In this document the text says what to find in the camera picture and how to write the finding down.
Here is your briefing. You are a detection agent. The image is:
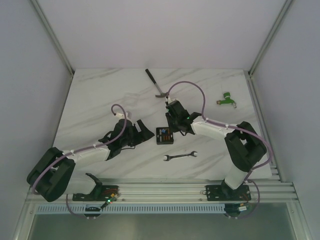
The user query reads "black fuse box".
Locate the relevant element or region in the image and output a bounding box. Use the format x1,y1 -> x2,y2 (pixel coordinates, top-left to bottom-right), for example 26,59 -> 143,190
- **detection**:
156,127 -> 174,145

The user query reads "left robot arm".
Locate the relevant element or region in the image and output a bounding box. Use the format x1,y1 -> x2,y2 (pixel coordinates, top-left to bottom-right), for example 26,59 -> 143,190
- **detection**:
26,119 -> 154,202

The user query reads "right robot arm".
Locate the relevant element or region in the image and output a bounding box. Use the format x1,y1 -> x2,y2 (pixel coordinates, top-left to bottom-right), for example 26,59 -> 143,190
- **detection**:
165,98 -> 267,200

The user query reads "claw hammer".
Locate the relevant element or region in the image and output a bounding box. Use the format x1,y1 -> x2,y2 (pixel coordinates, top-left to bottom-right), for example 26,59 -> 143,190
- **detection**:
145,69 -> 167,98

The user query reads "steel open-end wrench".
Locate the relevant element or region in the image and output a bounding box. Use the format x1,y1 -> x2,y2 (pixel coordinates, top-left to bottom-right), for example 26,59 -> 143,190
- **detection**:
163,151 -> 198,162

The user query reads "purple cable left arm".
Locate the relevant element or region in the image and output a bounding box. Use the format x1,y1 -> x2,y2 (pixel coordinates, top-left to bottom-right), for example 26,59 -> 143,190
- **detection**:
31,104 -> 127,195

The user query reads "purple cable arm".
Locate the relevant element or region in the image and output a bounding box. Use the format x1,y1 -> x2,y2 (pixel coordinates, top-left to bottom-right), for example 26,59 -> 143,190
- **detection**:
31,104 -> 127,195
166,81 -> 274,181

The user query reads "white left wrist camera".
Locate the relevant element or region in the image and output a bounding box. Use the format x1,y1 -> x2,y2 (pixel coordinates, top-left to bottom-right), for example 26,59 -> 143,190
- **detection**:
114,111 -> 132,121

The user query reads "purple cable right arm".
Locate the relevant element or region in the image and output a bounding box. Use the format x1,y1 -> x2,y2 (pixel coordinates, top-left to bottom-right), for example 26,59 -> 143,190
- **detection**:
166,81 -> 274,181

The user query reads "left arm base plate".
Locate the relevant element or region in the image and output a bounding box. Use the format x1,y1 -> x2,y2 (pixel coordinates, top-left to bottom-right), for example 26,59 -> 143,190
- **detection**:
72,185 -> 119,202

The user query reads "slotted cable duct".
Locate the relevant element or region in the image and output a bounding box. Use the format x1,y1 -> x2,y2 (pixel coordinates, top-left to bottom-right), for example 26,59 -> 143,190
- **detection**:
36,201 -> 251,215

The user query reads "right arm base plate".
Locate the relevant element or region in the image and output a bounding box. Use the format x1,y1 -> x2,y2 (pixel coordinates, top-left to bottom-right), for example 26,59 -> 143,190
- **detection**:
204,184 -> 252,202

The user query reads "aluminium frame rail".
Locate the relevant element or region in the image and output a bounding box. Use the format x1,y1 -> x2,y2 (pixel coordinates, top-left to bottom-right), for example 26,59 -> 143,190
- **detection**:
29,0 -> 75,77

